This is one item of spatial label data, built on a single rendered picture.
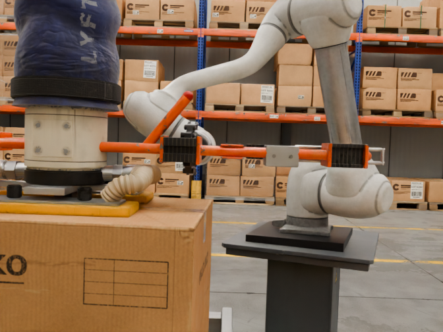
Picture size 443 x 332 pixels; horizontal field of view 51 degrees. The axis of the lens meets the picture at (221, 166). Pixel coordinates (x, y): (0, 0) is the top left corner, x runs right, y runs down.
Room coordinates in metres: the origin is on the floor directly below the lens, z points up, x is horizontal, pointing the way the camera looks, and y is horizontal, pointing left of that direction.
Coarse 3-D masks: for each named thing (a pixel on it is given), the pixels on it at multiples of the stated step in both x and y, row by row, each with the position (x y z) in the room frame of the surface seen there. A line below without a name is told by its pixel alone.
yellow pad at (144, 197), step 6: (0, 192) 1.06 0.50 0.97; (6, 192) 1.06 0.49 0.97; (96, 192) 1.07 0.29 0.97; (138, 192) 1.09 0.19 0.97; (144, 192) 1.12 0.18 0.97; (150, 192) 1.13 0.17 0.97; (126, 198) 1.06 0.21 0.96; (132, 198) 1.06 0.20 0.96; (138, 198) 1.06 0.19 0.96; (144, 198) 1.06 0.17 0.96; (150, 198) 1.11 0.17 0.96
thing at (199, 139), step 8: (160, 136) 0.97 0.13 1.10; (168, 136) 1.05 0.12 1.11; (200, 136) 1.02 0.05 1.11; (160, 144) 0.97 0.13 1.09; (168, 144) 0.96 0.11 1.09; (176, 144) 0.96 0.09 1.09; (184, 144) 0.96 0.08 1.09; (192, 144) 0.96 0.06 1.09; (200, 144) 0.99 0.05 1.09; (160, 152) 0.97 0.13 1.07; (168, 152) 0.97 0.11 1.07; (176, 152) 0.97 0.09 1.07; (184, 152) 0.97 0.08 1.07; (192, 152) 0.97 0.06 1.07; (160, 160) 0.97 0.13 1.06; (168, 160) 0.96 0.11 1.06; (176, 160) 0.96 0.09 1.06; (184, 160) 0.96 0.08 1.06; (192, 160) 0.96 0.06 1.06; (200, 160) 1.01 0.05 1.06
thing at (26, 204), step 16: (16, 192) 0.91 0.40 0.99; (80, 192) 0.90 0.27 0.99; (0, 208) 0.87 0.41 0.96; (16, 208) 0.87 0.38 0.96; (32, 208) 0.87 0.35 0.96; (48, 208) 0.87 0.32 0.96; (64, 208) 0.87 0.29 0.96; (80, 208) 0.87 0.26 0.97; (96, 208) 0.87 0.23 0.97; (112, 208) 0.87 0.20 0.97; (128, 208) 0.87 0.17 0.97
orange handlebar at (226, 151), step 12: (0, 144) 0.98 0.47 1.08; (12, 144) 0.98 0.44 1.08; (108, 144) 0.98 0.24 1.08; (120, 144) 0.98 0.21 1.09; (132, 144) 0.98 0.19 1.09; (144, 144) 0.98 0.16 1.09; (156, 144) 0.98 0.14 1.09; (228, 144) 0.98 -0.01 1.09; (240, 144) 1.01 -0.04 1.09; (228, 156) 0.99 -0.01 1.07; (240, 156) 0.98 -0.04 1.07; (252, 156) 0.98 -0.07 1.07; (264, 156) 0.98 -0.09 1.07; (300, 156) 0.98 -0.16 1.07; (312, 156) 0.98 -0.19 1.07; (324, 156) 0.98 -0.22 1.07
